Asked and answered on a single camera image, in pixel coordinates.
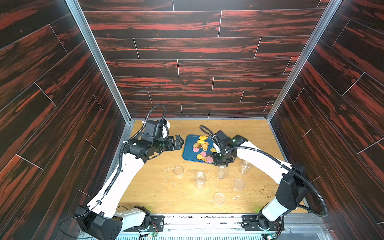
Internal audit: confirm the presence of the clear jar with yellow cookies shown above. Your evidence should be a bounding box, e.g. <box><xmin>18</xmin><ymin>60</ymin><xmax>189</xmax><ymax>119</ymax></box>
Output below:
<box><xmin>217</xmin><ymin>165</ymin><xmax>229</xmax><ymax>179</ymax></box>

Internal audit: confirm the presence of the clear jar with pink cookie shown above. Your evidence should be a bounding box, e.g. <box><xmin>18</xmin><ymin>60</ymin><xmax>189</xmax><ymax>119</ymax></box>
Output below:
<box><xmin>238</xmin><ymin>160</ymin><xmax>254</xmax><ymax>175</ymax></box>

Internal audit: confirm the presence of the clear jar with mixed cookies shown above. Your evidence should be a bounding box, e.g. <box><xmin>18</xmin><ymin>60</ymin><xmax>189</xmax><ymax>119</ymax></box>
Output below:
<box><xmin>195</xmin><ymin>171</ymin><xmax>207</xmax><ymax>190</ymax></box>

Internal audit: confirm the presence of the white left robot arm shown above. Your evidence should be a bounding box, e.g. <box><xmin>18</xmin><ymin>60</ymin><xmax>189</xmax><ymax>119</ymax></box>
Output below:
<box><xmin>75</xmin><ymin>135</ymin><xmax>184</xmax><ymax>240</ymax></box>

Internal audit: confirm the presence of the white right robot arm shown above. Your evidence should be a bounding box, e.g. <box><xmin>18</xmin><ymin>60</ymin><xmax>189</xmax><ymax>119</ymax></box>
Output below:
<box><xmin>212</xmin><ymin>131</ymin><xmax>309</xmax><ymax>225</ymax></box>

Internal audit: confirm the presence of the teal plastic tray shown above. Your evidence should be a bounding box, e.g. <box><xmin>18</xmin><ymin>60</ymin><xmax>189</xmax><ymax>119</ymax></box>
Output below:
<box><xmin>183</xmin><ymin>135</ymin><xmax>220</xmax><ymax>165</ymax></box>

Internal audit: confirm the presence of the yellow block cookie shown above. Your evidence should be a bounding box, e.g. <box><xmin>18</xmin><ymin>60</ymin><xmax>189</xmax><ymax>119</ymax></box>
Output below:
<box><xmin>193</xmin><ymin>143</ymin><xmax>202</xmax><ymax>149</ymax></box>

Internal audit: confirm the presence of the tan speckled round cookie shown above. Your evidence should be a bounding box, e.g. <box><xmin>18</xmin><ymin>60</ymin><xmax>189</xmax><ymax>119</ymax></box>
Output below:
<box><xmin>202</xmin><ymin>143</ymin><xmax>209</xmax><ymax>151</ymax></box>

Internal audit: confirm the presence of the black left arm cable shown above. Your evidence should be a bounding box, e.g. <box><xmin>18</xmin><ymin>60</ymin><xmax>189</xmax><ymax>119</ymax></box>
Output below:
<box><xmin>58</xmin><ymin>104</ymin><xmax>170</xmax><ymax>239</ymax></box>

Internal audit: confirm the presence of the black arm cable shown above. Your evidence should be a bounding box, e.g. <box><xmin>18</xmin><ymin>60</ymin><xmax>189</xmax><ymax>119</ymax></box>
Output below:
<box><xmin>199</xmin><ymin>125</ymin><xmax>329</xmax><ymax>218</ymax></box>
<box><xmin>58</xmin><ymin>104</ymin><xmax>170</xmax><ymax>239</ymax></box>

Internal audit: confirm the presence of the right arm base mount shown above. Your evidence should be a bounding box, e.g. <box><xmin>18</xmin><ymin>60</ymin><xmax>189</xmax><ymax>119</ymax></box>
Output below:
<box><xmin>241</xmin><ymin>212</ymin><xmax>285</xmax><ymax>240</ymax></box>

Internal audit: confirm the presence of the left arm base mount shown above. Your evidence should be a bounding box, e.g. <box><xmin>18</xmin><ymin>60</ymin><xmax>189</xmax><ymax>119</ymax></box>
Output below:
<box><xmin>118</xmin><ymin>206</ymin><xmax>165</xmax><ymax>238</ymax></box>

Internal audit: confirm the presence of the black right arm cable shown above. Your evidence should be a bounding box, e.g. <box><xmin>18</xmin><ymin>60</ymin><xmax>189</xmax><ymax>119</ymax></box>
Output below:
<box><xmin>199</xmin><ymin>125</ymin><xmax>329</xmax><ymax>218</ymax></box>

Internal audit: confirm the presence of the aluminium frame post left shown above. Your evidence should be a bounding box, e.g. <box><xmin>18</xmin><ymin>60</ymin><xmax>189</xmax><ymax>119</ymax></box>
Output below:
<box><xmin>65</xmin><ymin>0</ymin><xmax>135</xmax><ymax>180</ymax></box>

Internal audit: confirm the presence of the aluminium frame post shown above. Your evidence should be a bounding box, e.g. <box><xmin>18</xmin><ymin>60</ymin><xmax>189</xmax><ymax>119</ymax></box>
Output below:
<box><xmin>65</xmin><ymin>0</ymin><xmax>135</xmax><ymax>180</ymax></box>
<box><xmin>266</xmin><ymin>0</ymin><xmax>342</xmax><ymax>123</ymax></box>

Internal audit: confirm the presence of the aluminium frame post right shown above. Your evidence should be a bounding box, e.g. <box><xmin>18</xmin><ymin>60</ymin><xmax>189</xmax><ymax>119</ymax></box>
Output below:
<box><xmin>266</xmin><ymin>0</ymin><xmax>342</xmax><ymax>123</ymax></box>

